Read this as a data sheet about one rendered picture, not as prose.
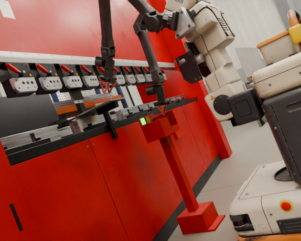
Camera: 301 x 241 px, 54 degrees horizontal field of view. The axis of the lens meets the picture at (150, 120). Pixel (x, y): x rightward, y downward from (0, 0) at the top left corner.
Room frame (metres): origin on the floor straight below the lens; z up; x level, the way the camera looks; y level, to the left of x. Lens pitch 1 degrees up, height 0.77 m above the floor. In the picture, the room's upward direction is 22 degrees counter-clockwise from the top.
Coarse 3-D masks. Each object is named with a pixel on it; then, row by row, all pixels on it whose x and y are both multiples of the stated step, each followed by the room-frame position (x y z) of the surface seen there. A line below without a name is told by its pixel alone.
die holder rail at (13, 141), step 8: (48, 128) 1.59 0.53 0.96; (56, 128) 1.65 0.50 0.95; (8, 136) 1.36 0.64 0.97; (16, 136) 1.40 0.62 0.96; (24, 136) 1.44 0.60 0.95; (32, 136) 1.50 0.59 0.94; (40, 136) 1.53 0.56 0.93; (48, 136) 1.57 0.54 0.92; (56, 136) 1.62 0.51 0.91; (8, 144) 1.35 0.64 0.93; (16, 144) 1.39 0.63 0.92
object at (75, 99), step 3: (69, 90) 1.90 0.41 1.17; (72, 90) 1.91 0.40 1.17; (75, 90) 1.94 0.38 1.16; (78, 90) 1.97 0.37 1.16; (69, 93) 1.91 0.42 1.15; (72, 93) 1.90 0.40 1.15; (75, 93) 1.93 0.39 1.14; (78, 93) 1.96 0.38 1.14; (81, 93) 1.98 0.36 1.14; (72, 96) 1.90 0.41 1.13; (75, 96) 1.92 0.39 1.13; (78, 96) 1.95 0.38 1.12; (81, 96) 1.97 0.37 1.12; (72, 99) 1.90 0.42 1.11; (75, 99) 1.91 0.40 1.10; (78, 99) 1.94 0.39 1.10; (81, 99) 1.98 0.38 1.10; (75, 102) 1.91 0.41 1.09; (78, 102) 1.94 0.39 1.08; (81, 102) 1.97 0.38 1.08
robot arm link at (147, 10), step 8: (128, 0) 1.50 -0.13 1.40; (136, 0) 1.47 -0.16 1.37; (144, 0) 1.48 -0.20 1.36; (136, 8) 1.49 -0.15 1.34; (144, 8) 1.46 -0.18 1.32; (152, 8) 1.48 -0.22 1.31; (144, 16) 1.45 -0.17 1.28; (152, 16) 1.43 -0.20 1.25; (152, 24) 1.45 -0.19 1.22; (152, 32) 1.46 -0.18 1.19
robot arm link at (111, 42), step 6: (102, 0) 1.58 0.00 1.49; (108, 0) 1.60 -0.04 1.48; (102, 6) 1.60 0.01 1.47; (108, 6) 1.61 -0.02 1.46; (102, 12) 1.62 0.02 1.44; (108, 12) 1.62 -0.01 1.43; (102, 18) 1.64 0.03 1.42; (108, 18) 1.63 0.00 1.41; (102, 24) 1.66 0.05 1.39; (108, 24) 1.65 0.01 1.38; (102, 30) 1.67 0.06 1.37; (108, 30) 1.66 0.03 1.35; (102, 36) 1.69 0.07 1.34; (108, 36) 1.68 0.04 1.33; (102, 42) 1.70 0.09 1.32; (108, 42) 1.69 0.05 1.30; (102, 48) 1.72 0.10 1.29; (108, 48) 1.70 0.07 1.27; (114, 48) 1.74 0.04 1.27; (108, 54) 1.71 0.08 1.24; (114, 54) 1.77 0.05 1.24
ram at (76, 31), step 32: (32, 0) 1.84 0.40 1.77; (64, 0) 2.15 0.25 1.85; (96, 0) 2.58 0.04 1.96; (0, 32) 1.53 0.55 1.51; (32, 32) 1.74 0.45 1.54; (64, 32) 2.01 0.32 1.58; (96, 32) 2.39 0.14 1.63; (128, 32) 2.94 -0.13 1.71; (160, 32) 3.83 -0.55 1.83; (0, 64) 1.49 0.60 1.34; (32, 64) 1.67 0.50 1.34; (128, 64) 2.69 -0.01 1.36
